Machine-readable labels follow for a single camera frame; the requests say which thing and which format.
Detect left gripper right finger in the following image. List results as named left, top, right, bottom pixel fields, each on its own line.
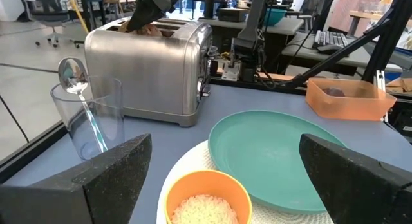
left=298, top=133, right=412, bottom=224

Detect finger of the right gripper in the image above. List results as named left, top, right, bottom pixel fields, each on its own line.
left=126, top=0, right=187, bottom=32

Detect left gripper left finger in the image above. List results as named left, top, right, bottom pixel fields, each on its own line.
left=0, top=133, right=153, bottom=224

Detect brown bread slice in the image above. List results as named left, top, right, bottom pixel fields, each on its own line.
left=117, top=20, right=164, bottom=37

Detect clear plastic cup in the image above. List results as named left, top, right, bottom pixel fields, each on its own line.
left=50, top=75, right=126, bottom=162

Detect metal spoon clear handle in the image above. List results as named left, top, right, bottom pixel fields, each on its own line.
left=57, top=56, right=109, bottom=153

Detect silver four-slot toaster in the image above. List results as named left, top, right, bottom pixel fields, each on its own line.
left=83, top=17, right=214, bottom=128

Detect orange rectangular plastic container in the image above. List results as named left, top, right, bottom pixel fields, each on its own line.
left=305, top=77, right=398, bottom=122

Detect small black equipment box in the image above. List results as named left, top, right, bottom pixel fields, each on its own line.
left=217, top=7, right=250, bottom=23

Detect black office chair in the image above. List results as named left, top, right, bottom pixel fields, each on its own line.
left=21, top=0, right=85, bottom=48

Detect dark red food piece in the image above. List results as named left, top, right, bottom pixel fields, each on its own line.
left=322, top=87, right=346, bottom=98

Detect teal green round plate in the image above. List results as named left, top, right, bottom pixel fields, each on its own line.
left=208, top=109, right=348, bottom=215

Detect cardboard box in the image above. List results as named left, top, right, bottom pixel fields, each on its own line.
left=385, top=76, right=412, bottom=93

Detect orange plastic cup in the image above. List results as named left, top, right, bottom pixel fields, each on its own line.
left=163, top=169, right=254, bottom=224

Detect white round woven placemat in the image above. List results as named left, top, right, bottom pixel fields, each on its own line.
left=156, top=139, right=335, bottom=224

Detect white rice filling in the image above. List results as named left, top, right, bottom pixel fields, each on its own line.
left=170, top=194, right=239, bottom=224

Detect grey office desk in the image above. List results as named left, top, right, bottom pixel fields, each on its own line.
left=198, top=16, right=305, bottom=37
left=281, top=30, right=404, bottom=73

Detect black computer mouse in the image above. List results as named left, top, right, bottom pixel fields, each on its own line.
left=316, top=43, right=339, bottom=55

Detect black keyboard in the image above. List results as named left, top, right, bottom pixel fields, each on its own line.
left=311, top=30, right=349, bottom=48

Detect yellow extension cable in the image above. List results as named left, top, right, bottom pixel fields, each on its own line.
left=66, top=0, right=90, bottom=34

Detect white metal bracket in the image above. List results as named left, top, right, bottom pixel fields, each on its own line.
left=221, top=61, right=242, bottom=82

